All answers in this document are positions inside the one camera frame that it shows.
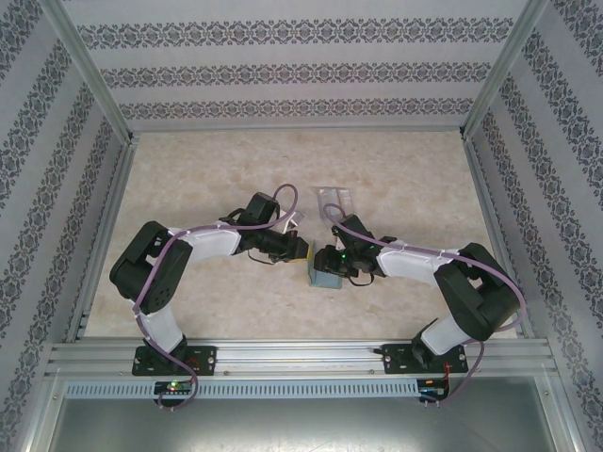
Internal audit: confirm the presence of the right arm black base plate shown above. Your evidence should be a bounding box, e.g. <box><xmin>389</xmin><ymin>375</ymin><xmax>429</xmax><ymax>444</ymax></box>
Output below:
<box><xmin>382</xmin><ymin>342</ymin><xmax>470</xmax><ymax>376</ymax></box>

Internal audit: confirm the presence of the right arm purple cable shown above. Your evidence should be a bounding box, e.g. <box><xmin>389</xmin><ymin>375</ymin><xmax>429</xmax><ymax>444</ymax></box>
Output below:
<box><xmin>321</xmin><ymin>202</ymin><xmax>527</xmax><ymax>409</ymax></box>

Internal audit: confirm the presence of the green card holder wallet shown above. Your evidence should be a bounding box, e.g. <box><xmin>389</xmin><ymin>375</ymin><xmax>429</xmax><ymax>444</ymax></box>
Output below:
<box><xmin>305</xmin><ymin>261</ymin><xmax>344</xmax><ymax>290</ymax></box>

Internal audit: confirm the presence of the grey slotted cable duct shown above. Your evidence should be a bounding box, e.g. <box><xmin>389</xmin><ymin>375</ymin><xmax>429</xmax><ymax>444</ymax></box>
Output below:
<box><xmin>63</xmin><ymin>379</ymin><xmax>420</xmax><ymax>399</ymax></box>

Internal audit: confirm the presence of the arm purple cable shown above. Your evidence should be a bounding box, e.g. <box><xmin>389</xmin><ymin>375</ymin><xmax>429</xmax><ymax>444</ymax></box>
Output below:
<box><xmin>133</xmin><ymin>182</ymin><xmax>302</xmax><ymax>412</ymax></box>
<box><xmin>321</xmin><ymin>202</ymin><xmax>527</xmax><ymax>409</ymax></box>

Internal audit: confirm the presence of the aluminium mounting rail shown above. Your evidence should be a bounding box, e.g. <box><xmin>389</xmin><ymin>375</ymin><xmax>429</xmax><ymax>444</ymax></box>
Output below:
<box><xmin>46</xmin><ymin>341</ymin><xmax>552</xmax><ymax>378</ymax></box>

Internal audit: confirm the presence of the clear acrylic card stand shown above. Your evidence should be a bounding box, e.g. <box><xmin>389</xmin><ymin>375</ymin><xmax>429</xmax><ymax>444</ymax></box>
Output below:
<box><xmin>313</xmin><ymin>186</ymin><xmax>354</xmax><ymax>222</ymax></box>

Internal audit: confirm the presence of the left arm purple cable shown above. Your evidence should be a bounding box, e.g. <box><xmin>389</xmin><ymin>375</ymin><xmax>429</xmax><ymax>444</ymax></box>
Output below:
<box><xmin>133</xmin><ymin>182</ymin><xmax>302</xmax><ymax>412</ymax></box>

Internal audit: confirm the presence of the aluminium frame post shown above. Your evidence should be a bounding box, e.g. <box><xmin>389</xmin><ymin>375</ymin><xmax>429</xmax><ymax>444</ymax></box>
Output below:
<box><xmin>36</xmin><ymin>0</ymin><xmax>140</xmax><ymax>145</ymax></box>
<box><xmin>459</xmin><ymin>0</ymin><xmax>552</xmax><ymax>142</ymax></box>

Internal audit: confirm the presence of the aluminium side rail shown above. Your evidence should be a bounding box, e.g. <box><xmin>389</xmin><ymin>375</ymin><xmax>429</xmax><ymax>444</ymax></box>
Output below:
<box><xmin>64</xmin><ymin>134</ymin><xmax>140</xmax><ymax>343</ymax></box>
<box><xmin>464</xmin><ymin>134</ymin><xmax>536</xmax><ymax>340</ymax></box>

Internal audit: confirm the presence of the grey metal panel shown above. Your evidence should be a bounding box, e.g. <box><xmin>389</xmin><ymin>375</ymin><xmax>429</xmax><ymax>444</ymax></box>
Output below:
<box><xmin>44</xmin><ymin>397</ymin><xmax>583</xmax><ymax>452</ymax></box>

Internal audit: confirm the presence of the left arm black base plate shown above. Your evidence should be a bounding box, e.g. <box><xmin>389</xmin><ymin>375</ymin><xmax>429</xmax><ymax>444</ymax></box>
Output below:
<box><xmin>131</xmin><ymin>346</ymin><xmax>218</xmax><ymax>377</ymax></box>

